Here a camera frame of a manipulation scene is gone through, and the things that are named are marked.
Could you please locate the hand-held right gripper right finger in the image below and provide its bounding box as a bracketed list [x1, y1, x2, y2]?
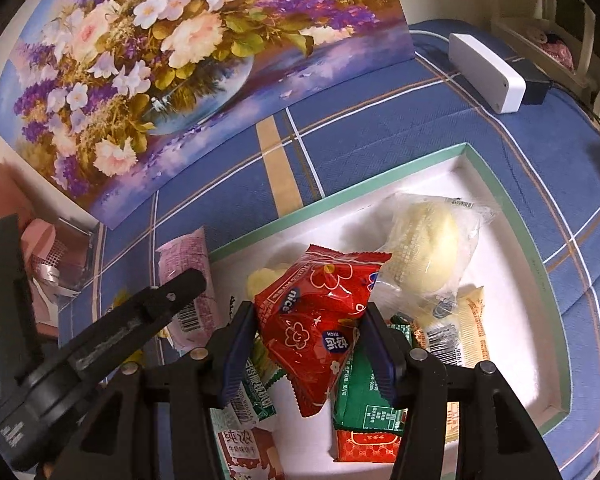
[362, 302, 563, 480]

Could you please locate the red flower-print snack packet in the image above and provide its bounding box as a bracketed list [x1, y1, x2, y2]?
[254, 244, 392, 418]

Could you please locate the pale yellow snack packet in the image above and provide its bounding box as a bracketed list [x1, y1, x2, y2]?
[245, 266, 281, 306]

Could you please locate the red gold-patterned snack packet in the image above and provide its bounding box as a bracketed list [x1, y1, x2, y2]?
[334, 427, 406, 463]

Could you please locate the black power adapter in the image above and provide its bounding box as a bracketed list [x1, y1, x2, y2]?
[522, 71, 551, 106]

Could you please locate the pink desk fan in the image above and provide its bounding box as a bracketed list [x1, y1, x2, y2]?
[0, 155, 101, 338]

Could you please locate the floral painting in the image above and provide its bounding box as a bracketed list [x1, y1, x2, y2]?
[0, 0, 416, 231]

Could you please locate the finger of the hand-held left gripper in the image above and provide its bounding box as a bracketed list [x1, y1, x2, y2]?
[62, 268, 207, 386]

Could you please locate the orange-yellow snack packet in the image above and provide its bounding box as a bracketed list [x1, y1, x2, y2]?
[107, 287, 143, 314]

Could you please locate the pink seat cushion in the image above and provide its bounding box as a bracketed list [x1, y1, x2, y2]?
[527, 27, 578, 68]

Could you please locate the pink snack packet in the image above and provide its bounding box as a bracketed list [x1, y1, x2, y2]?
[155, 226, 218, 356]

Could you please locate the clear packet with yellow bun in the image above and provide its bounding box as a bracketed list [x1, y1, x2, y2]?
[375, 192, 498, 321]

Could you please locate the blue plaid cloth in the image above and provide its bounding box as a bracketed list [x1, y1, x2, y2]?
[0, 20, 600, 480]

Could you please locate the white wooden chair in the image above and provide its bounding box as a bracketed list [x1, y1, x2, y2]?
[490, 0, 600, 111]

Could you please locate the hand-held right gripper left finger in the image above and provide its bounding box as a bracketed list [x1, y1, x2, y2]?
[45, 301, 257, 480]

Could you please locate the brown snack packet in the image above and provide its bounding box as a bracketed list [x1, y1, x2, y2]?
[210, 422, 286, 480]

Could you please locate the white box with green rim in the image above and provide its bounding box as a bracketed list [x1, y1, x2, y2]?
[207, 142, 573, 480]

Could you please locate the cream snack packet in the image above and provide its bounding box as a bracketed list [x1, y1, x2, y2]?
[415, 285, 492, 443]

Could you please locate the white rectangular device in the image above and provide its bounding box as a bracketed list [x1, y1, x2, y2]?
[448, 32, 527, 115]

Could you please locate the green and white snack packet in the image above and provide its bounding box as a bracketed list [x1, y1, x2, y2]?
[230, 350, 278, 426]

